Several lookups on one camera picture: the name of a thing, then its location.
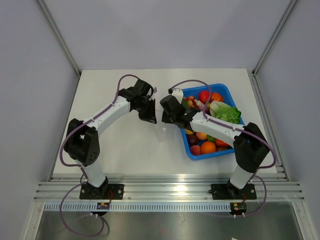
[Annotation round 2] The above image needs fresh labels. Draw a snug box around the clear zip top bag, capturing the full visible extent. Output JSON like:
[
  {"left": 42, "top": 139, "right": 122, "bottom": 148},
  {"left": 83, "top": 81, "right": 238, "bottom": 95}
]
[{"left": 154, "top": 99, "right": 169, "bottom": 142}]

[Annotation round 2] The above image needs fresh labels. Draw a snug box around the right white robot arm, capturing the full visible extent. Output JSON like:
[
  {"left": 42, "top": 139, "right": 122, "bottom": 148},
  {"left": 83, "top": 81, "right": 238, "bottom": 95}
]
[{"left": 160, "top": 94, "right": 277, "bottom": 199}]

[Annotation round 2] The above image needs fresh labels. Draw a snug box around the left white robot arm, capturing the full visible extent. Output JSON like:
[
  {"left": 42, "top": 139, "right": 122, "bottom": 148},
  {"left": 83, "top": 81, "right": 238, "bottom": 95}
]
[{"left": 59, "top": 78, "right": 157, "bottom": 200}]

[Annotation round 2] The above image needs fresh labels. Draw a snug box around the dark purple plum toy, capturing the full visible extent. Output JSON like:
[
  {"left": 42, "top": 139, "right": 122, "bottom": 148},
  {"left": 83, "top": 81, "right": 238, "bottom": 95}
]
[{"left": 186, "top": 134, "right": 199, "bottom": 147}]

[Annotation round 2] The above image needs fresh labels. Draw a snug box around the red strawberry toy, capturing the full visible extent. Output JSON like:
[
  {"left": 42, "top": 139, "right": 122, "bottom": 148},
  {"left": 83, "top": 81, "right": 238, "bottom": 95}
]
[{"left": 198, "top": 90, "right": 211, "bottom": 104}]

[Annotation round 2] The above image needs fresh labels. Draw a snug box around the small pink peach toy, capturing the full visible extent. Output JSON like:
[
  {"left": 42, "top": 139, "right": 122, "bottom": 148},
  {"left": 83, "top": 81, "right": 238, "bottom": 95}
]
[{"left": 189, "top": 145, "right": 202, "bottom": 156}]

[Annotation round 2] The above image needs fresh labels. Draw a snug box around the blue plastic bin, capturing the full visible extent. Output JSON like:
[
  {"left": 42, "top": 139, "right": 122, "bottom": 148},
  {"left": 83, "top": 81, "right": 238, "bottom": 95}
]
[{"left": 180, "top": 83, "right": 236, "bottom": 161}]

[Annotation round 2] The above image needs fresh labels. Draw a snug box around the green cabbage toy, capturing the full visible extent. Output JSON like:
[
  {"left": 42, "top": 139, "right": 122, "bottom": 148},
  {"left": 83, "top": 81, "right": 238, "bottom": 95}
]
[{"left": 209, "top": 100, "right": 242, "bottom": 124}]

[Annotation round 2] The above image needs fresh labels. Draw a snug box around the orange persimmon toy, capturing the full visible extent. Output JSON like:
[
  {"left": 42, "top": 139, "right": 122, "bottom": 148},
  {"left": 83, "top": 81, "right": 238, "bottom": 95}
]
[{"left": 210, "top": 92, "right": 224, "bottom": 102}]

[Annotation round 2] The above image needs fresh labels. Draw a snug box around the orange fruit toy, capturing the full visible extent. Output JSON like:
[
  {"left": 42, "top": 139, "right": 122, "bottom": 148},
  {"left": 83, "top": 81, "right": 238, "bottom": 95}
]
[{"left": 200, "top": 141, "right": 217, "bottom": 155}]

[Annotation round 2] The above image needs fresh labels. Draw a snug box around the red carrot toy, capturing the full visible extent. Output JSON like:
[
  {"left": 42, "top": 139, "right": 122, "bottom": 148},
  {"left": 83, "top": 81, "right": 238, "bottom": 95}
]
[{"left": 215, "top": 139, "right": 230, "bottom": 147}]

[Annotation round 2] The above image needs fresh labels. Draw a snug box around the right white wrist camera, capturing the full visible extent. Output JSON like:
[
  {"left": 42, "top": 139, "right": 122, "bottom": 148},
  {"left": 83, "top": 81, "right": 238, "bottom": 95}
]
[{"left": 171, "top": 88, "right": 184, "bottom": 104}]

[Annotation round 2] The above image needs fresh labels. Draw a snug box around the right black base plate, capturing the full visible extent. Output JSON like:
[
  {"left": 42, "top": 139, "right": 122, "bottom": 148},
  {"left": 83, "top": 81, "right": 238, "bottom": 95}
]
[{"left": 208, "top": 183, "right": 257, "bottom": 200}]

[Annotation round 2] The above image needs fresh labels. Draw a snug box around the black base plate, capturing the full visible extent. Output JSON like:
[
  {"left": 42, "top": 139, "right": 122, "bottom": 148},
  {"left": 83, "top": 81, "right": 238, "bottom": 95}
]
[
  {"left": 79, "top": 183, "right": 124, "bottom": 200},
  {"left": 208, "top": 183, "right": 257, "bottom": 200}
]

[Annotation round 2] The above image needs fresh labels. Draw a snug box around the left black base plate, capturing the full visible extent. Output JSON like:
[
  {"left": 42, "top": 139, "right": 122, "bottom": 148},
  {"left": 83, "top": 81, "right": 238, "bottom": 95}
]
[{"left": 79, "top": 183, "right": 124, "bottom": 200}]

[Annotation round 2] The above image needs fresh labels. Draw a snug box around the aluminium mounting rail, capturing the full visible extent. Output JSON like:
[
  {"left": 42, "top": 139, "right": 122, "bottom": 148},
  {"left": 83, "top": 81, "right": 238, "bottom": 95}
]
[{"left": 34, "top": 173, "right": 305, "bottom": 202}]

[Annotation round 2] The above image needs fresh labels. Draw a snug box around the white slotted cable duct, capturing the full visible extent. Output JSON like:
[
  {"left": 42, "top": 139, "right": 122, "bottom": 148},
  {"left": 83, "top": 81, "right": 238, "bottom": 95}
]
[{"left": 44, "top": 202, "right": 231, "bottom": 213}]

